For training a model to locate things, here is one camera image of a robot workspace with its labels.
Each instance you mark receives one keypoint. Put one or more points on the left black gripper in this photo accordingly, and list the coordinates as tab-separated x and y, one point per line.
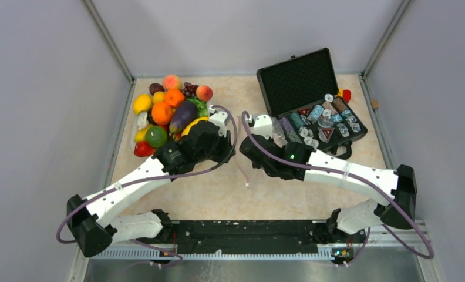
228	151

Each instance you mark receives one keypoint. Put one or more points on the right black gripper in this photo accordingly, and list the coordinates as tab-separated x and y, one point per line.
258	165

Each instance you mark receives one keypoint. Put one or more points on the clear zip top bag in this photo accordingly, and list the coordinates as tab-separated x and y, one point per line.
287	172

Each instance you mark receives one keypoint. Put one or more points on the purple eggplant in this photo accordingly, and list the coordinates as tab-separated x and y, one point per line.
183	116

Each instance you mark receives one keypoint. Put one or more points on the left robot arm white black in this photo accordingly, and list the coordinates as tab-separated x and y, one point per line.
95	222

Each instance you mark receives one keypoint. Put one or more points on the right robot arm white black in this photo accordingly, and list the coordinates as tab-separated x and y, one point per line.
391	193

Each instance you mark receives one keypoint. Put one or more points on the yellow mango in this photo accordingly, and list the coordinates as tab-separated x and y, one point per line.
193	123

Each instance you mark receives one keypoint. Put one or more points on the green lettuce leaf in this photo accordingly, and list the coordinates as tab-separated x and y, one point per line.
202	108

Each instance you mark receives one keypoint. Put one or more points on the peach at right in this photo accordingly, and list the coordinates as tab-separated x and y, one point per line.
204	93

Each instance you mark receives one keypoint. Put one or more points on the peach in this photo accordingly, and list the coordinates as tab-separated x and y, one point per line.
172	82
204	93

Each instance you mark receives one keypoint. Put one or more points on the black poker chip case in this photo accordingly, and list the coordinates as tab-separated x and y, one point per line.
301	93

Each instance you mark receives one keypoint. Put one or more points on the dark grapes bunch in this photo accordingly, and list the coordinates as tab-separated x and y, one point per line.
189	90

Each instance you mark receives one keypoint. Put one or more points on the large orange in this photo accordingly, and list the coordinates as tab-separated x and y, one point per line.
162	113

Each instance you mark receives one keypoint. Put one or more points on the small orange tangerine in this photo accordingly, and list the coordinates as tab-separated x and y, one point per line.
174	98

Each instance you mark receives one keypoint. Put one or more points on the white fruit tray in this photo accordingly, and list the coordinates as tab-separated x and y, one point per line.
170	136

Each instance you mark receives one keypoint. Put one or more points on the peach at back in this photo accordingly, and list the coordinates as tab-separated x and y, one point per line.
172	82

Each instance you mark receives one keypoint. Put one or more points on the red small object behind case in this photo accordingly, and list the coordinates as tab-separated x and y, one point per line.
345	94

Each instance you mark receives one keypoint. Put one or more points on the yellow lemon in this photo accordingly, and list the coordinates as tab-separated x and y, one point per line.
142	103

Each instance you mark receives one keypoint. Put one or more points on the dark plum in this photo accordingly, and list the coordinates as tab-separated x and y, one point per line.
155	87

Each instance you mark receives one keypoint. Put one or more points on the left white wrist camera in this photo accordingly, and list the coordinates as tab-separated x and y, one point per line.
220	118

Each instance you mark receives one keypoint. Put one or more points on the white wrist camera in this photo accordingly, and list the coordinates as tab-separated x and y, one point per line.
220	118
263	126

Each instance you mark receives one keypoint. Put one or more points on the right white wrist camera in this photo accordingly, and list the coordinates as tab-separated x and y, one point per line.
263	126

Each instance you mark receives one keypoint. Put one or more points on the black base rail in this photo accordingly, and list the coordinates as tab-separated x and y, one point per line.
252	236

